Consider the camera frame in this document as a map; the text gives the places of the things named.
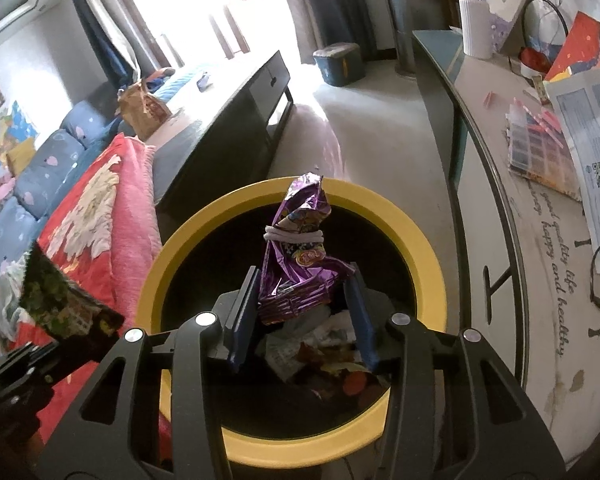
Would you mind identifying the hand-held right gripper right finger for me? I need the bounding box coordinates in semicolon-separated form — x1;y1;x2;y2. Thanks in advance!
342;272;566;480

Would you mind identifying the dark green snack packet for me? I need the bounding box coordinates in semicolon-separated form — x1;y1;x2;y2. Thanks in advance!
19;240;126;352

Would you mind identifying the yellow rimmed trash bin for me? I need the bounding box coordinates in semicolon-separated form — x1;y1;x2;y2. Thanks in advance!
135;176;448;466

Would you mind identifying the dark low cabinet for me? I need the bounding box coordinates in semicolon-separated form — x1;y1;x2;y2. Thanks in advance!
152;50;296;211

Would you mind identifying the round printed table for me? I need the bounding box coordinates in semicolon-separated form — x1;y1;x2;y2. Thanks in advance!
412;30;600;466

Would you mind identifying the blue patterned sofa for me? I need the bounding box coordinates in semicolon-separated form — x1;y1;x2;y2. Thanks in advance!
0;100;131;286

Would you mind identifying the colourful map wall poster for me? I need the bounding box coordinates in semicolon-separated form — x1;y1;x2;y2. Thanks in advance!
0;100;38;176

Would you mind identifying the yellow pillow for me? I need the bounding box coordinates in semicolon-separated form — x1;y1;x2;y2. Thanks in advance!
5;137;37;171

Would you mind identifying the brown paper bag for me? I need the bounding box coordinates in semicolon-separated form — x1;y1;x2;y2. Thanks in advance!
117;80;173;141

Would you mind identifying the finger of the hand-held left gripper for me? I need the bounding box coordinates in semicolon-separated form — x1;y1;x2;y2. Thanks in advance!
0;342;67;391

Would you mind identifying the red white small bowl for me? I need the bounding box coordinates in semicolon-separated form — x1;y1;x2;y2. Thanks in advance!
519;47;553;79

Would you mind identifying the red painted canvas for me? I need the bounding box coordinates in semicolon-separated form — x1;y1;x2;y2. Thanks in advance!
545;10;600;83

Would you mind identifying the printed paper sheet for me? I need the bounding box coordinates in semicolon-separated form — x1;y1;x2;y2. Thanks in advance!
545;67;600;276

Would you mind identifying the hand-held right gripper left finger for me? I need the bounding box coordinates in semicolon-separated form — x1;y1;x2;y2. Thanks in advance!
37;265;263;480

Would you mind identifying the black cable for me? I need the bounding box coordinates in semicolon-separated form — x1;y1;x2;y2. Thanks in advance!
522;0;572;52

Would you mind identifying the dark blue curtain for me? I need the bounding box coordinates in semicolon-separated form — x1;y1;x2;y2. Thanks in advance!
70;0;141;81

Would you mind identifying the white ribbed vase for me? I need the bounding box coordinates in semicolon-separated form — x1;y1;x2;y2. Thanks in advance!
459;0;496;58

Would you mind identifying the pink cloth pile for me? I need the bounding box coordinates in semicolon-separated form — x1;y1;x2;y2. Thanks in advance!
0;177;18;222

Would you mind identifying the purple foil wrapper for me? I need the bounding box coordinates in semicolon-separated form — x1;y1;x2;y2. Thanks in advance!
257;172;356;326

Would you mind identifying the blue storage box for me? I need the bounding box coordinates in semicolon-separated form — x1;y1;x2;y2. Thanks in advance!
312;42;367;86

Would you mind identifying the clear bead organizer box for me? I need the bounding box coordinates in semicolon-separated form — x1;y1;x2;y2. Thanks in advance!
505;97;583;202

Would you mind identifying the purple flower canvas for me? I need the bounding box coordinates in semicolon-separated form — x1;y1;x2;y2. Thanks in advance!
490;0;531;56

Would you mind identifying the red floral blanket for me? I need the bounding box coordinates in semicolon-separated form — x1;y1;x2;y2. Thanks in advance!
0;135;173;461

